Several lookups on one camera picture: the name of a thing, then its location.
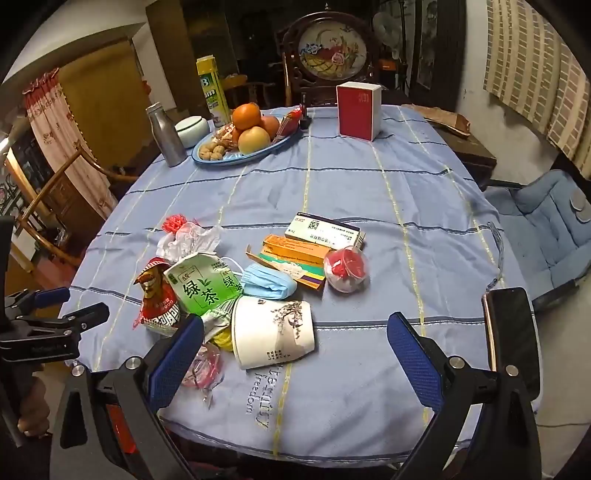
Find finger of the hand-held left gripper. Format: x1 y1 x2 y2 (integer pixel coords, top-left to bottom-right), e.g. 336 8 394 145
19 308 110 341
4 287 70 319

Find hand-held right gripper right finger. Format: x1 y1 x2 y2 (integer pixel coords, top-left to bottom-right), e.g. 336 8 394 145
387 312 546 480

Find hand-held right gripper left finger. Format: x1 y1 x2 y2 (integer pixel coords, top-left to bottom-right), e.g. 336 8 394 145
50 315 206 480

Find pink printed plastic wrapper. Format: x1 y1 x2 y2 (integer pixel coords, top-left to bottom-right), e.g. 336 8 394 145
181 344 228 408

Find yellow wrapper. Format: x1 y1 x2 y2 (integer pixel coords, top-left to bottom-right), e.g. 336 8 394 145
210 323 236 352

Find red snack bag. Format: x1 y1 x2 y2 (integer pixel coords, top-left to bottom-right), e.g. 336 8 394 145
133 257 185 337

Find green tea carton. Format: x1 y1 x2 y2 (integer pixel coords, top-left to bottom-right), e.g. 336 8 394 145
164 251 245 319

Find white printed paper cup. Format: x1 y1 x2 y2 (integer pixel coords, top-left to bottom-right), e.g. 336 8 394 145
231 295 317 371

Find red item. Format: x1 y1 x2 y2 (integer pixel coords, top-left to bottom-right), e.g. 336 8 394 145
323 246 370 294

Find blue face mask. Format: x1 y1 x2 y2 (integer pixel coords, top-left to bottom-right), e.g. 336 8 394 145
217 256 297 298

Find clear plastic wrap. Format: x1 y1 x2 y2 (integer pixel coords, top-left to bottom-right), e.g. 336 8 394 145
159 222 225 261

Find red foam fruit net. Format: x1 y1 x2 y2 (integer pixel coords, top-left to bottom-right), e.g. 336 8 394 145
161 213 191 237

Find orange medicine box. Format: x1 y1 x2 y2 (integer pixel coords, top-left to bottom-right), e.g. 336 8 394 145
245 234 334 292

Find white medicine box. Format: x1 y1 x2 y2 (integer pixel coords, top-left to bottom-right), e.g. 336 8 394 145
284 212 365 250

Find person's left hand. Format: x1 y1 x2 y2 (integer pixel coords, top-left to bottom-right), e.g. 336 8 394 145
17 366 52 438

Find black smartphone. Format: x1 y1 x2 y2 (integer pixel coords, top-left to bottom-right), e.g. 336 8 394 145
481 287 542 398

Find dark display cabinet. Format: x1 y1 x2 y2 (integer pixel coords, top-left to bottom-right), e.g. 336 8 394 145
0 134 51 217

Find blue striped tablecloth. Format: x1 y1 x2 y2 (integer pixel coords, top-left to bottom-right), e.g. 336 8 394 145
60 105 539 457

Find pink floral curtain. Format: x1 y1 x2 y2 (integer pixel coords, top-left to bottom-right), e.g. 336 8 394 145
23 68 118 220

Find blue cushioned chair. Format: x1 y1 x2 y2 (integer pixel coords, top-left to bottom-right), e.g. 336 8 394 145
482 168 591 315

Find silver metal bottle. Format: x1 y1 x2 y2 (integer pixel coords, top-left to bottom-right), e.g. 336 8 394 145
146 102 188 168

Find blue fruit plate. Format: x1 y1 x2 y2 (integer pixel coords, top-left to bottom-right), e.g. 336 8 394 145
191 108 309 167

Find pile of walnuts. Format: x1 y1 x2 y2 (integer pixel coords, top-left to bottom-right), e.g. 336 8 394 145
198 141 229 161

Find dark wooden side table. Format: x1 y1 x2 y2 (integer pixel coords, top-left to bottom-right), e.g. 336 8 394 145
434 124 497 185

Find white ceramic jar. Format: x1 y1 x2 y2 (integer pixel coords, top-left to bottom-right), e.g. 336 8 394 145
174 115 211 148

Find clear wrapped snacks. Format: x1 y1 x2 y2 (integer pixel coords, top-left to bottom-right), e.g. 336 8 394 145
212 124 238 151

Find yellow apple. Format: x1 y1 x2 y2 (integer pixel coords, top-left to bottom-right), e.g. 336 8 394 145
238 126 271 155

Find brown paper bag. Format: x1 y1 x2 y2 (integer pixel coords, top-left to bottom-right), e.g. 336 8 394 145
406 104 472 137

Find orange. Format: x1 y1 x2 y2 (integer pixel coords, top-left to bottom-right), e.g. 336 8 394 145
232 103 262 131

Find red snack stick packet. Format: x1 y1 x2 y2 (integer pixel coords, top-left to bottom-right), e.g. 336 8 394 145
271 111 302 143

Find red box with white sides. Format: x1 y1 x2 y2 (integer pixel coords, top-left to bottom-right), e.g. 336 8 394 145
336 82 382 141

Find tall yellow green carton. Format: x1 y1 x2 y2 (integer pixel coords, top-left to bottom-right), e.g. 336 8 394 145
196 55 232 129

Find round embroidered table screen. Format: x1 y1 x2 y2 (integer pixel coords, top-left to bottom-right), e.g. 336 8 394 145
284 4 375 107

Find beige checkered hanging cloth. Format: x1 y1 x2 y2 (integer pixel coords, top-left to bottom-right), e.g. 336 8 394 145
482 0 591 181

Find standing fan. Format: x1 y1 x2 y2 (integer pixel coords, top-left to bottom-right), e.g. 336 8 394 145
372 10 407 61

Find wooden chair with curved rail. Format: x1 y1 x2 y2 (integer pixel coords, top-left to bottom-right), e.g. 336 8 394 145
4 143 139 273

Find dark framed wall painting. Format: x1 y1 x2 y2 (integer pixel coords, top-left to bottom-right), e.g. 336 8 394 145
411 0 467 93

